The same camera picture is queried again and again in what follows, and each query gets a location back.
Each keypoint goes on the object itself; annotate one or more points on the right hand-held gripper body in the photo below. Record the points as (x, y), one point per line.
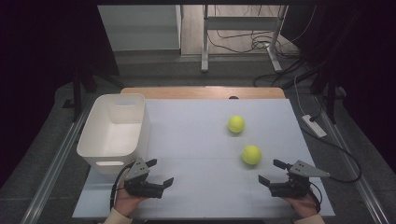
(292, 188)

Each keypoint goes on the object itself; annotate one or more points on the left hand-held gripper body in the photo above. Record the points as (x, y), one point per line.
(141, 186)

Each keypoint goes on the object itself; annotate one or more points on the yellow tennis ball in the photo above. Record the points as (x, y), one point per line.
(251, 154)
(236, 123)

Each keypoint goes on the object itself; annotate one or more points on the white plastic storage bin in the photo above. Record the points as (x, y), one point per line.
(115, 137)

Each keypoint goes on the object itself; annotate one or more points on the person's right hand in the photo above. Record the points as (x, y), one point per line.
(303, 206)

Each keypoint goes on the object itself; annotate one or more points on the person's left hand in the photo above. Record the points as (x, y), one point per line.
(126, 202)

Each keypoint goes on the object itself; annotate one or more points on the white table cover sheet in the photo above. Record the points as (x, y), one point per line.
(193, 155)

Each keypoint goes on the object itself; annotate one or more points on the white power strip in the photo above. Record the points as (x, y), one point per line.
(314, 126)

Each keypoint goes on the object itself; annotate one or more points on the wooden table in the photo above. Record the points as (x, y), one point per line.
(202, 92)

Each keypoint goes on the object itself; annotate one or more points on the black stand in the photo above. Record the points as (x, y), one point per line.
(77, 93)
(330, 93)

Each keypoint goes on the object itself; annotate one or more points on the white cabinet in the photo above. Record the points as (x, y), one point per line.
(140, 28)

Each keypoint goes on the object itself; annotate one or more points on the aluminium floor rail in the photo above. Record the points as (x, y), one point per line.
(355, 174)
(53, 168)

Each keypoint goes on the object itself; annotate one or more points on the grey metal desk frame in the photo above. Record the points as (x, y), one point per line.
(239, 23)

